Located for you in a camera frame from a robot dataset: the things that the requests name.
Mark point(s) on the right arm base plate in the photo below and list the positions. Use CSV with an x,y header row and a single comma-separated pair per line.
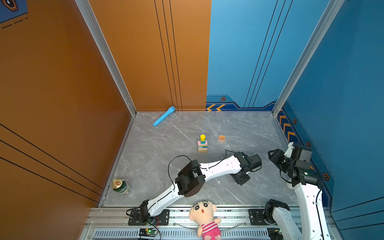
x,y
258,218

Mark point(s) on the aluminium front rail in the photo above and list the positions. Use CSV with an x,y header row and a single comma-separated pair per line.
x,y
112,224

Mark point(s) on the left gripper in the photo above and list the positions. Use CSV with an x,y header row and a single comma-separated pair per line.
x,y
241,181

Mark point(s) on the plush doll pink shirt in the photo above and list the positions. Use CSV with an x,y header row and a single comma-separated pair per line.
x,y
202,213

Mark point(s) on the natural wood rectangular block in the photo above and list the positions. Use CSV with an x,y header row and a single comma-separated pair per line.
x,y
202,150

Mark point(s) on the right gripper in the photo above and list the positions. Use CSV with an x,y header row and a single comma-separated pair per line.
x,y
275,156

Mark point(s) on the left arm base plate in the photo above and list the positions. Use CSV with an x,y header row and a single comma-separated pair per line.
x,y
136,218

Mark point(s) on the circuit board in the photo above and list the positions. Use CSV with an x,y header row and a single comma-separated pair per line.
x,y
275,234
148,234

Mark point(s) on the left circuit board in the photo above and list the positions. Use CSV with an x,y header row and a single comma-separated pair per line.
x,y
148,234

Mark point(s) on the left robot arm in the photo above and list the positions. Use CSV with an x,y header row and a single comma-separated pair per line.
x,y
192,177

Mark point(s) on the pink rectangular block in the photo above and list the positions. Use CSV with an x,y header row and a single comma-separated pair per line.
x,y
201,145

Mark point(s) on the white tape roll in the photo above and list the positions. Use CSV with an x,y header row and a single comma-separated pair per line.
x,y
121,187

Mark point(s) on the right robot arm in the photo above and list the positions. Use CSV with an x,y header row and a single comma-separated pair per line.
x,y
307,184

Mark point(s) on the cyan toy microphone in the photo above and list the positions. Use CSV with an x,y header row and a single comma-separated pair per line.
x,y
164,115

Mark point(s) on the right circuit board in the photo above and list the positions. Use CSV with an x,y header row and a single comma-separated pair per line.
x,y
275,234

